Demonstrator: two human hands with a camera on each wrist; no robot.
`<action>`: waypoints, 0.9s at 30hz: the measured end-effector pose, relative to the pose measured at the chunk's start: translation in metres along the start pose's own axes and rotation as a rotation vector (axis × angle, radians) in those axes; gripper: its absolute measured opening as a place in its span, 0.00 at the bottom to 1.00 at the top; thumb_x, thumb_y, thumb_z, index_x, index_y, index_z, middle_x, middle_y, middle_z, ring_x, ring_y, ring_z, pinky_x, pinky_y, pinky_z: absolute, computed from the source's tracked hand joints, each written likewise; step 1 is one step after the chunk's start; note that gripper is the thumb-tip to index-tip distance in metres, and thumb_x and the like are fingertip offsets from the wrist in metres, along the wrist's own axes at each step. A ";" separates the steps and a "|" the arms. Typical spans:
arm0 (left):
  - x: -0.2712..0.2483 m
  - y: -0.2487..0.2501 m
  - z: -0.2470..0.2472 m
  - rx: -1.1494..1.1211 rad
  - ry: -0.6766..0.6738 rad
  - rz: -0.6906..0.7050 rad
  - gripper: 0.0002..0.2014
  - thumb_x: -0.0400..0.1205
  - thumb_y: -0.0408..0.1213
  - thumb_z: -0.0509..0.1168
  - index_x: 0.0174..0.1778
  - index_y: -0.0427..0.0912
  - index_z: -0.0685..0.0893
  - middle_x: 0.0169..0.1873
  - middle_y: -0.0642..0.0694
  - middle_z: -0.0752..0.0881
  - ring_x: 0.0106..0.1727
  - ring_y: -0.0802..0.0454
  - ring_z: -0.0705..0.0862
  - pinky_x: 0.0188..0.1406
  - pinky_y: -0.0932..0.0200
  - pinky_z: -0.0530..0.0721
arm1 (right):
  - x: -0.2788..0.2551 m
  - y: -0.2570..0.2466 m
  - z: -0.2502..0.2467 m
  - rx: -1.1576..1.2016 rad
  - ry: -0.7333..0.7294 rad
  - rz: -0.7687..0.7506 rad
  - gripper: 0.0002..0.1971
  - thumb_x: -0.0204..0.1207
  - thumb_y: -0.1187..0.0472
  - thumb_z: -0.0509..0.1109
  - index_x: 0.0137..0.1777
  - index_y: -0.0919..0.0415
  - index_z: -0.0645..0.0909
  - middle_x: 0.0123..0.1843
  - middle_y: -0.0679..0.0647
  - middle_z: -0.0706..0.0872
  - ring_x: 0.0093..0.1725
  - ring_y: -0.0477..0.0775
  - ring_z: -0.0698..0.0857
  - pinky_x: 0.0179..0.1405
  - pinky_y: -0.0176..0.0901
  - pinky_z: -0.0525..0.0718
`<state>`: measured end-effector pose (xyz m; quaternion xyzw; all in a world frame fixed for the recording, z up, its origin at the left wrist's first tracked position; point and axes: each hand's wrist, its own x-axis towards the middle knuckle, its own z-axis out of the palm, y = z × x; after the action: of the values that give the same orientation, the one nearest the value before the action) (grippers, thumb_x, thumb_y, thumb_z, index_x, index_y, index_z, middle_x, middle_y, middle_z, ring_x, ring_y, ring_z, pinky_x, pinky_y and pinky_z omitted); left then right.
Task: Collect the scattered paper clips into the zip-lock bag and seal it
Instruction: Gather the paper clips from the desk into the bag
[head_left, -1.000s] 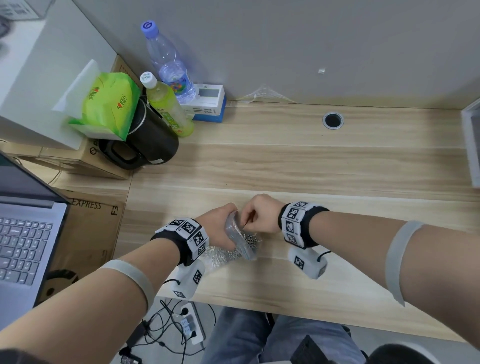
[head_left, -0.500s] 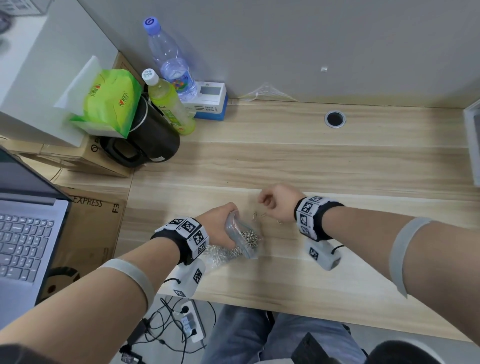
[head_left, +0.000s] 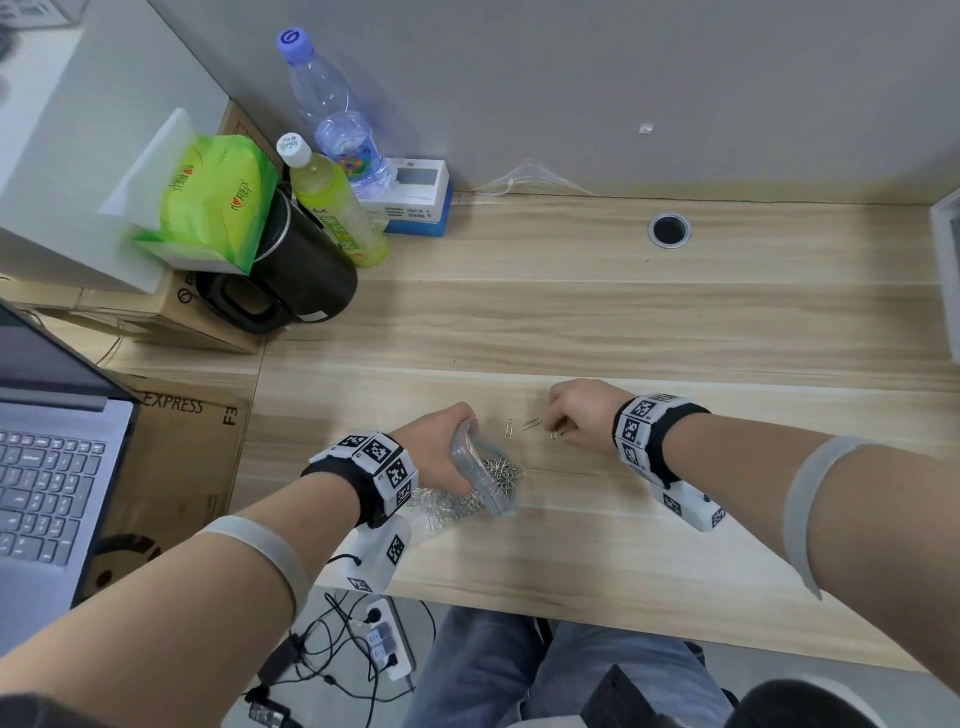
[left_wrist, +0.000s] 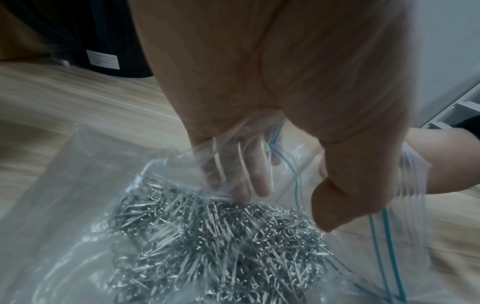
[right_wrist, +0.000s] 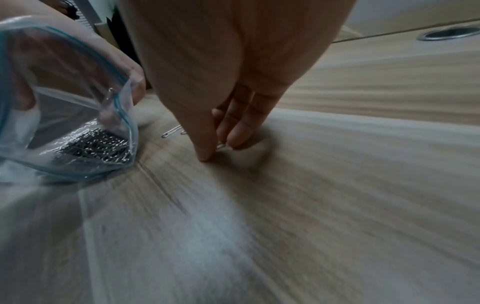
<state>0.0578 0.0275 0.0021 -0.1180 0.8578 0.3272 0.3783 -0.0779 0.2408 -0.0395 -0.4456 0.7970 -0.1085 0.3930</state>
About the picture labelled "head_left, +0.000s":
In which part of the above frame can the person's left hand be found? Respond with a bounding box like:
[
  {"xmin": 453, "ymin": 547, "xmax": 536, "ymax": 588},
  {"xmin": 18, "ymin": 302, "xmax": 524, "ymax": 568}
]
[{"xmin": 389, "ymin": 402, "xmax": 481, "ymax": 498}]

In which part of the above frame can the person's right hand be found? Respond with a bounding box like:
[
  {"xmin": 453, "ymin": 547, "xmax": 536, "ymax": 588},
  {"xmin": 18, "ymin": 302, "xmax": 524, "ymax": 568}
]
[{"xmin": 543, "ymin": 378, "xmax": 637, "ymax": 451}]

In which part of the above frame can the pile of silver paper clips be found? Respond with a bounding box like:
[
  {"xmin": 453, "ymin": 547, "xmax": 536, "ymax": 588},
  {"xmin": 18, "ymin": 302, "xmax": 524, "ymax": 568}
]
[
  {"xmin": 502, "ymin": 416, "xmax": 571, "ymax": 444},
  {"xmin": 412, "ymin": 457, "xmax": 525, "ymax": 530}
]

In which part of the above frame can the clear plastic zip bag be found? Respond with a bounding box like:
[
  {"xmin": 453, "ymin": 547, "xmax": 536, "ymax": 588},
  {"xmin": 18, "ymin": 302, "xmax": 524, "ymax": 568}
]
[{"xmin": 408, "ymin": 418, "xmax": 526, "ymax": 538}]

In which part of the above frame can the person's left forearm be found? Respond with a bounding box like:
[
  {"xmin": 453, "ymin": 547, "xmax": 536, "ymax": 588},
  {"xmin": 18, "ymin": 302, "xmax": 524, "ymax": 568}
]
[{"xmin": 0, "ymin": 472, "xmax": 361, "ymax": 728}]

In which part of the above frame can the person's right forearm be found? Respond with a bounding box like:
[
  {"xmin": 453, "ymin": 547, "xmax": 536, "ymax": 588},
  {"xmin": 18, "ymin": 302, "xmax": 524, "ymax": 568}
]
[{"xmin": 667, "ymin": 412, "xmax": 960, "ymax": 695}]

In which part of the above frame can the person's dark right sleeve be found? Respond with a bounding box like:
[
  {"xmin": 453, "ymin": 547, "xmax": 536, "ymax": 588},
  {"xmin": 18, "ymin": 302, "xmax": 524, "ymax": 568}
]
[{"xmin": 723, "ymin": 674, "xmax": 886, "ymax": 728}]

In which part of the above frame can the person's dark sleeve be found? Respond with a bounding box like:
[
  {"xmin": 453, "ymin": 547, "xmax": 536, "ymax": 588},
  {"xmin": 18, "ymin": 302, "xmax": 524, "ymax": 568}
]
[
  {"xmin": 723, "ymin": 674, "xmax": 886, "ymax": 728},
  {"xmin": 0, "ymin": 691, "xmax": 106, "ymax": 728}
]

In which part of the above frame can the person's dark left sleeve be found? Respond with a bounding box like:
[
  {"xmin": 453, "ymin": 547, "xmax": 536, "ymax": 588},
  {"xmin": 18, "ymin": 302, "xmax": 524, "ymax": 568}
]
[{"xmin": 0, "ymin": 691, "xmax": 106, "ymax": 728}]

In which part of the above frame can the black right wristband with markers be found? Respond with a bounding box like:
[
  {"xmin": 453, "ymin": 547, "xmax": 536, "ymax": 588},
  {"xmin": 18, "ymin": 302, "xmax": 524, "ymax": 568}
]
[{"xmin": 612, "ymin": 393, "xmax": 712, "ymax": 489}]

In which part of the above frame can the black wristband with markers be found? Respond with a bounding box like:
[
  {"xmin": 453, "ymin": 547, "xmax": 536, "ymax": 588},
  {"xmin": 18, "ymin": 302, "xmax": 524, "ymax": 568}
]
[
  {"xmin": 299, "ymin": 431, "xmax": 419, "ymax": 530},
  {"xmin": 612, "ymin": 393, "xmax": 712, "ymax": 489}
]

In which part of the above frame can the light wooden table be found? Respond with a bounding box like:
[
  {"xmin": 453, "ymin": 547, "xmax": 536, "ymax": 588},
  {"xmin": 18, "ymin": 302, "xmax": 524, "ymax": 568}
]
[{"xmin": 0, "ymin": 193, "xmax": 960, "ymax": 676}]

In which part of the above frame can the black left wristband with markers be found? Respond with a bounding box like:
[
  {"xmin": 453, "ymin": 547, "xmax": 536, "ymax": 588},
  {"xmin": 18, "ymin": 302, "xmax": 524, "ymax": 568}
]
[{"xmin": 299, "ymin": 431, "xmax": 419, "ymax": 530}]

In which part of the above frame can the white power strip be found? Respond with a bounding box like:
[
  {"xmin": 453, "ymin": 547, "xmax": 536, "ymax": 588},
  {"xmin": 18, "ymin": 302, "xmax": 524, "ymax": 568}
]
[{"xmin": 356, "ymin": 597, "xmax": 416, "ymax": 682}]

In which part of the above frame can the black kettle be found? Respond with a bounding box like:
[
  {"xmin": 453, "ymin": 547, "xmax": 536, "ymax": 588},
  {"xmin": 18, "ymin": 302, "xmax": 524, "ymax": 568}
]
[{"xmin": 196, "ymin": 187, "xmax": 359, "ymax": 335}]

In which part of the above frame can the crumpled clear plastic wrap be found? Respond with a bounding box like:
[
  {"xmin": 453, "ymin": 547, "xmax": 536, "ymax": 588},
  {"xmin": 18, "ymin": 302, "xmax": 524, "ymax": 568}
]
[{"xmin": 468, "ymin": 157, "xmax": 594, "ymax": 198}]

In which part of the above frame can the white and blue box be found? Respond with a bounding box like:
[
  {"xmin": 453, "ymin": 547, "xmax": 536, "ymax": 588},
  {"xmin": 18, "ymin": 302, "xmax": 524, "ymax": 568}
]
[{"xmin": 359, "ymin": 157, "xmax": 455, "ymax": 239}]

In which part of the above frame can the brown cardboard box black print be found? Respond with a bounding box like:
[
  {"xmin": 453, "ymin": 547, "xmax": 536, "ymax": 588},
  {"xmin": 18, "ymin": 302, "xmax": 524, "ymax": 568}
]
[{"xmin": 74, "ymin": 374, "xmax": 253, "ymax": 601}]

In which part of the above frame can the black power adapter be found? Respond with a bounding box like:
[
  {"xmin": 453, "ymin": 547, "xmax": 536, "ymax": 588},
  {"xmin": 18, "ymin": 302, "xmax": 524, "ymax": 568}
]
[{"xmin": 258, "ymin": 635, "xmax": 305, "ymax": 688}]

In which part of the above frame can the yellow-green drink bottle white cap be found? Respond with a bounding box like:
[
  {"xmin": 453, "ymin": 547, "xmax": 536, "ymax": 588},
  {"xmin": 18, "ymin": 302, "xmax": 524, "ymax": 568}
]
[{"xmin": 275, "ymin": 132, "xmax": 390, "ymax": 269}]

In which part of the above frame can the brown box with circle logo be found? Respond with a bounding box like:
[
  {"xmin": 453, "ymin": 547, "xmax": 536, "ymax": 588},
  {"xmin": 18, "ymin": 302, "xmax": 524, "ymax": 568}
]
[{"xmin": 0, "ymin": 269, "xmax": 264, "ymax": 355}]

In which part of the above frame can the black office chair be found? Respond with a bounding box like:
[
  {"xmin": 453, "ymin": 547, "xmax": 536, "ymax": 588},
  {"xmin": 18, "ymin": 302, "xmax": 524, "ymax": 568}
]
[{"xmin": 581, "ymin": 663, "xmax": 676, "ymax": 728}]

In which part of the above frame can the green tissue pack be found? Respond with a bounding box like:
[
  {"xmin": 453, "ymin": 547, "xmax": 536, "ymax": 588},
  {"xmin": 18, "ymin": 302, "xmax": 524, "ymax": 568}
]
[{"xmin": 131, "ymin": 134, "xmax": 280, "ymax": 275}]

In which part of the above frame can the clear water bottle purple cap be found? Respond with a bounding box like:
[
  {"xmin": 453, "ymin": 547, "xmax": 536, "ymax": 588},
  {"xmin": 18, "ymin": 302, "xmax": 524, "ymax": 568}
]
[{"xmin": 275, "ymin": 26, "xmax": 393, "ymax": 200}]

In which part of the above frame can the brown printed carton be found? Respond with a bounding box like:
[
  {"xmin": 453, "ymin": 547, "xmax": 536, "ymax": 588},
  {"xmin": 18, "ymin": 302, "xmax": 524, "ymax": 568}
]
[{"xmin": 219, "ymin": 101, "xmax": 283, "ymax": 170}]

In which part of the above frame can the white drawer organizer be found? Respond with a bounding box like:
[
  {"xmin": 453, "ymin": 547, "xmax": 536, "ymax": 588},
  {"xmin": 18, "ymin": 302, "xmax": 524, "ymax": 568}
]
[{"xmin": 929, "ymin": 187, "xmax": 960, "ymax": 345}]

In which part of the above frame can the grey laptop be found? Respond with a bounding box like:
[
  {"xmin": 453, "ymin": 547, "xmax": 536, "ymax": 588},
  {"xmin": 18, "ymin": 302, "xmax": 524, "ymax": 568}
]
[{"xmin": 0, "ymin": 299, "xmax": 140, "ymax": 654}]

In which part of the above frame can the white sheet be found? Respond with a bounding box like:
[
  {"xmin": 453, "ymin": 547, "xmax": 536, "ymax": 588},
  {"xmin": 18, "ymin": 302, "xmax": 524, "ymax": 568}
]
[{"xmin": 97, "ymin": 108, "xmax": 198, "ymax": 219}]

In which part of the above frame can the large white cabinet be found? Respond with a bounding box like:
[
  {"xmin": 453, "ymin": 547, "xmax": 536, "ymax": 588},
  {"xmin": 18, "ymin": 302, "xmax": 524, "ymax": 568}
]
[{"xmin": 0, "ymin": 0, "xmax": 230, "ymax": 295}]

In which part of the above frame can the small white printed carton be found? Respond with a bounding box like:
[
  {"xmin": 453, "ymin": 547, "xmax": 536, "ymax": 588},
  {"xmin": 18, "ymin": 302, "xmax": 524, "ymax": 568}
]
[{"xmin": 0, "ymin": 0, "xmax": 91, "ymax": 28}]

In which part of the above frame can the white left wrist camera block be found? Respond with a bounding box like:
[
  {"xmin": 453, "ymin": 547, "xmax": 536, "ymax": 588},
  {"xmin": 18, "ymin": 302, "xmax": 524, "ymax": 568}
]
[{"xmin": 344, "ymin": 517, "xmax": 412, "ymax": 594}]

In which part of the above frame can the white wrist camera block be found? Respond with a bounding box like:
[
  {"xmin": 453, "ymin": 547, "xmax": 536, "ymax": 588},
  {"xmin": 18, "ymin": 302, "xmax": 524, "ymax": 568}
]
[
  {"xmin": 650, "ymin": 479, "xmax": 727, "ymax": 534},
  {"xmin": 344, "ymin": 517, "xmax": 412, "ymax": 594}
]

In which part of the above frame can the white right wrist camera block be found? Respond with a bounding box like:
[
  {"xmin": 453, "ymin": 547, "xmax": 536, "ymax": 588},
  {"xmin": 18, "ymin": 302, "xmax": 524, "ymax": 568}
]
[{"xmin": 650, "ymin": 479, "xmax": 727, "ymax": 534}]

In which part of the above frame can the round silver cable grommet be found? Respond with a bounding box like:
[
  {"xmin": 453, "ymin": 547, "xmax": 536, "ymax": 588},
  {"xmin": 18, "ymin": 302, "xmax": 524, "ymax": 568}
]
[{"xmin": 647, "ymin": 212, "xmax": 693, "ymax": 250}]

